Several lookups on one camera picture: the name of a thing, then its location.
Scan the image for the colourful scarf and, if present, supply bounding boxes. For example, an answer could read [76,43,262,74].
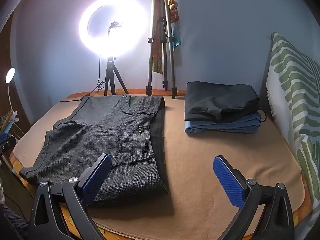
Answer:
[151,0,182,75]

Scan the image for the white clip lamp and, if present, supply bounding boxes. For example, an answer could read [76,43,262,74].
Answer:
[5,67,20,123]

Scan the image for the grey checked pants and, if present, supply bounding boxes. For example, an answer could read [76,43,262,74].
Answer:
[19,95,169,204]

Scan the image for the black folded pants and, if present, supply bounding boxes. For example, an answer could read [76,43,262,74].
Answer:
[184,81,260,123]

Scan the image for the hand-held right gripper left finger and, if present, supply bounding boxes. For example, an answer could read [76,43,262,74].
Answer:
[25,153,112,240]

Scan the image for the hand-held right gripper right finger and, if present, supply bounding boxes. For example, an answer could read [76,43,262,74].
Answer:
[212,155,303,240]

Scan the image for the ring light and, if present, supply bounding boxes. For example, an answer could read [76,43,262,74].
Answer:
[79,0,148,58]

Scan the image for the black cable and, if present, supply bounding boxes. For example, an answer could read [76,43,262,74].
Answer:
[60,55,105,103]

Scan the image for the small black tripod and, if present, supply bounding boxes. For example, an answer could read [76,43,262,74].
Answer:
[104,56,129,97]

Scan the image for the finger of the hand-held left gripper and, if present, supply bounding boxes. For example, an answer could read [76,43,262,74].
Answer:
[0,133,16,155]

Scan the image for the black phone holder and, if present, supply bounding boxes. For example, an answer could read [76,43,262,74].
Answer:
[108,21,123,37]

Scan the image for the green leaf pattern pillow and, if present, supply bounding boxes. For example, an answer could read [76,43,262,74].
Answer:
[265,32,320,230]

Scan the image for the blue folded pants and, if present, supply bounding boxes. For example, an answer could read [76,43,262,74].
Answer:
[184,112,263,134]

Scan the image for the large grey tripod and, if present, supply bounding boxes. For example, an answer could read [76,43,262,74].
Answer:
[146,0,178,99]

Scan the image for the orange patterned bed sheet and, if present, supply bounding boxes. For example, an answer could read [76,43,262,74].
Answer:
[11,89,313,240]

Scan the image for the beige blanket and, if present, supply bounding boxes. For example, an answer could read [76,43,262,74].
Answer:
[12,94,307,239]

